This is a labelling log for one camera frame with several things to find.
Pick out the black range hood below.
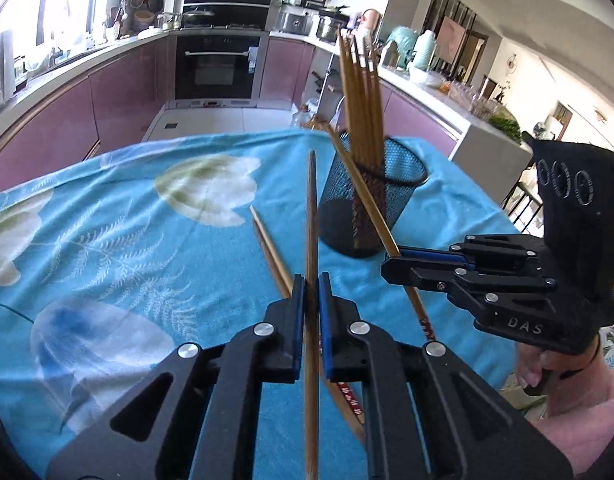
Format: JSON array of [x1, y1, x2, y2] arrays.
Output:
[[183, 0, 274, 31]]

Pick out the glass jug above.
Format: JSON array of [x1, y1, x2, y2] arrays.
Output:
[[291, 102, 320, 131]]

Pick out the blue floral tablecloth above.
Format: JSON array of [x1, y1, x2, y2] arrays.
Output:
[[0, 129, 520, 480]]

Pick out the clear plastic container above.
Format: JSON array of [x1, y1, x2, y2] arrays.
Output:
[[447, 80, 498, 118]]

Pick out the red-ended wooden chopstick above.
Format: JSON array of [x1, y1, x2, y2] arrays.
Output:
[[249, 205, 366, 445], [309, 117, 438, 342], [305, 149, 322, 480]]

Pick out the black built-in oven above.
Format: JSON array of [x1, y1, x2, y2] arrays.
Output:
[[174, 32, 262, 103]]

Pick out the green leafy vegetables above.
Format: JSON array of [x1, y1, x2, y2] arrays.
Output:
[[487, 112, 522, 143]]

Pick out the silver rice cooker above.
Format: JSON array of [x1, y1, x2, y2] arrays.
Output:
[[277, 9, 312, 36]]

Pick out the framed wall painting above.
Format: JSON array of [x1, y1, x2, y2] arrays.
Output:
[[436, 15, 470, 63]]

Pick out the steel vacuum flask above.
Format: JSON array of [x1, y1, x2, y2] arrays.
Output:
[[379, 40, 400, 71]]

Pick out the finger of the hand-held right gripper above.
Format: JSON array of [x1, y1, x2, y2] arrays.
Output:
[[398, 234, 548, 267], [381, 256, 558, 311]]

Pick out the pink kitchen base cabinets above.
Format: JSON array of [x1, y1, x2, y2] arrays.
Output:
[[259, 37, 462, 161], [0, 35, 178, 196]]

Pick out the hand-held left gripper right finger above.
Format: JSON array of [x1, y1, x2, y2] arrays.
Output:
[[317, 272, 575, 480]]

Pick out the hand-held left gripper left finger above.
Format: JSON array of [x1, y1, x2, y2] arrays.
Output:
[[47, 274, 308, 480]]

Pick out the person's right hand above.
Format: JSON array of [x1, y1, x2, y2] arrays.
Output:
[[514, 342, 600, 387]]

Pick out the stainless steel pot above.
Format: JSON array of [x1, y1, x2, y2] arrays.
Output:
[[317, 6, 350, 43]]

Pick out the mint green kettle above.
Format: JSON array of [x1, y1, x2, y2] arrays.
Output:
[[384, 26, 420, 68]]

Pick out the mint green thermos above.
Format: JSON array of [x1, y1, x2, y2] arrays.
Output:
[[412, 30, 438, 72]]

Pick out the black mesh utensil holder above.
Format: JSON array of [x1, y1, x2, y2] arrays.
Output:
[[318, 130, 428, 259]]

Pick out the white bowl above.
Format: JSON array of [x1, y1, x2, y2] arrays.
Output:
[[408, 67, 445, 88]]

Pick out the person's right forearm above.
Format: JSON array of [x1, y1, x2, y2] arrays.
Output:
[[529, 335, 614, 478]]

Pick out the black wok with lid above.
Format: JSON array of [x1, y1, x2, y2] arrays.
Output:
[[181, 6, 216, 28]]

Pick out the pink kettle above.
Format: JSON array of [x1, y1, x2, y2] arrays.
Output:
[[359, 8, 382, 41]]

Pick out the bundle of wooden chopsticks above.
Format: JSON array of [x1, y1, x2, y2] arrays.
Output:
[[337, 30, 388, 241]]

